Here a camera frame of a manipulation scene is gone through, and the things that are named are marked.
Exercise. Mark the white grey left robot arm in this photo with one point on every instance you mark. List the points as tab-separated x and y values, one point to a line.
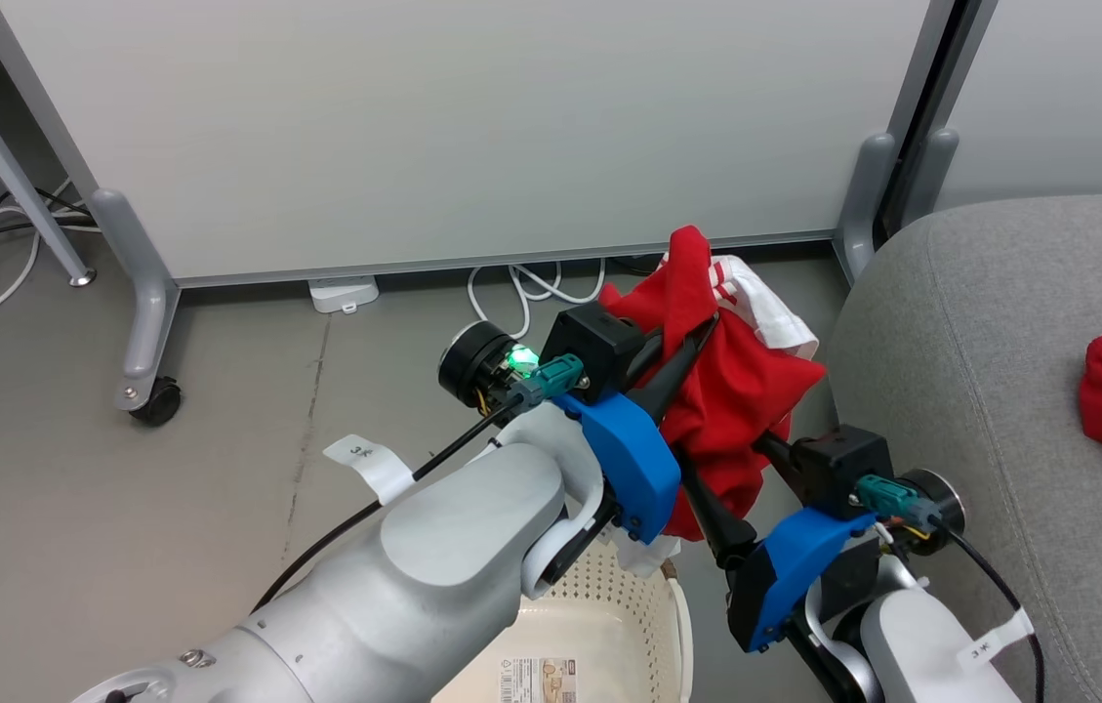
433	586

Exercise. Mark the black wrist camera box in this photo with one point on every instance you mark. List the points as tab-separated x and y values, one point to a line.
838	464
594	347

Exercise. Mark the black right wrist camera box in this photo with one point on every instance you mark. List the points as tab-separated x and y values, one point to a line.
838	464

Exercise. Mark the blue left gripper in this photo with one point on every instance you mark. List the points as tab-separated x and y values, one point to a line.
633	469

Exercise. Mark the narrow white partition panel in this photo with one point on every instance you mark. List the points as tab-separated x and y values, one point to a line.
1068	88

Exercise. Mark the cream perforated laundry basket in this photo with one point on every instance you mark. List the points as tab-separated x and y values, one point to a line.
609	625

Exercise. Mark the grey fabric sofa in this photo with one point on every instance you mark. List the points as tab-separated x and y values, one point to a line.
999	342

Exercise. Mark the desk with grey metal legs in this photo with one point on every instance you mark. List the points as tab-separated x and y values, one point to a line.
11	166

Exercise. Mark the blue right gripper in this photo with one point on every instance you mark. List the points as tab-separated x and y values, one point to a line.
770	586

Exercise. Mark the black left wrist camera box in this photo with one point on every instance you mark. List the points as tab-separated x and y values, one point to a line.
594	347

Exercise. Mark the small white adapter box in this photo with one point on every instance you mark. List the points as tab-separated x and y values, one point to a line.
344	293

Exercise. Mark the red and white garment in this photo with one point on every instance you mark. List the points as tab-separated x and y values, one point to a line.
736	391

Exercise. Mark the black caster wheel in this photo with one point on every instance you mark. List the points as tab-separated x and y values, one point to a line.
158	403

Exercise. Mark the large white partition panel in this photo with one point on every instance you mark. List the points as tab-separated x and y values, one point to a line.
463	127

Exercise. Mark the printed label sticker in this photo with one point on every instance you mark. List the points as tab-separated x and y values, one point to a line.
536	681

